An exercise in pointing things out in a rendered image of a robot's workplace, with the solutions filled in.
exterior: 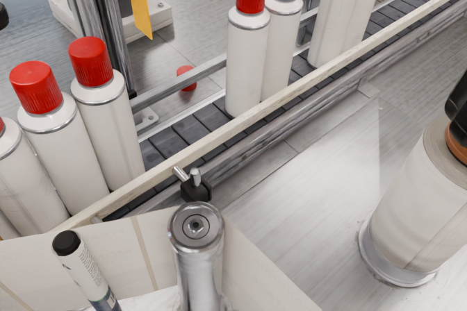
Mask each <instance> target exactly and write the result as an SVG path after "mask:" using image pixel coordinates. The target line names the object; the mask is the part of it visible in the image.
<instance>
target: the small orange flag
mask: <svg viewBox="0 0 467 311"><path fill-rule="evenodd" d="M131 5H132V9H133V16H134V21H135V25H136V27H137V28H138V29H139V30H141V31H142V32H143V33H144V34H145V35H146V36H147V37H148V38H149V39H151V40H153V37H152V32H151V23H150V18H149V8H148V3H147V0H131Z"/></svg>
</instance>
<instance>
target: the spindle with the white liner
mask: <svg viewBox="0 0 467 311"><path fill-rule="evenodd" d="M444 109H445V113H446V115H445V116H442V117H439V118H437V119H435V120H434V121H432V122H431V123H429V124H428V125H427V127H426V128H425V130H424V132H423V134H422V135H421V137H420V139H419V141H418V142H417V144H416V145H415V147H414V148H413V150H412V151H411V153H410V154H409V155H408V157H407V159H406V160H405V162H404V164H403V166H402V168H401V170H400V171H399V172H398V174H397V175H396V176H395V178H394V179H393V181H392V183H391V184H390V186H389V188H388V190H387V192H386V193H385V195H384V196H383V197H382V199H381V201H380V202H379V204H378V206H377V207H376V208H375V209H374V210H373V211H372V212H371V214H370V216H369V218H368V219H367V220H366V221H365V222H364V224H363V225H362V227H361V230H360V231H359V249H360V252H361V254H362V256H363V259H364V260H365V262H366V264H367V265H368V266H369V267H370V268H371V269H372V270H373V271H374V272H375V273H376V274H377V275H378V276H379V277H380V278H382V279H384V280H386V281H387V282H389V283H392V284H394V285H398V286H401V287H417V286H420V285H423V284H425V283H426V282H428V281H429V280H430V279H431V278H432V277H433V276H434V275H435V273H436V272H437V271H438V270H440V269H441V268H442V267H443V266H444V265H445V264H446V262H447V261H448V260H449V259H450V258H451V257H452V256H453V255H454V254H455V253H456V252H457V251H458V250H459V249H460V248H461V247H462V246H464V245H465V244H467V68H466V69H465V71H464V72H463V74H462V75H461V77H460V79H459V80H458V81H457V84H456V85H455V86H454V88H453V89H452V91H451V93H450V94H449V96H448V98H447V100H446V102H445V107H444Z"/></svg>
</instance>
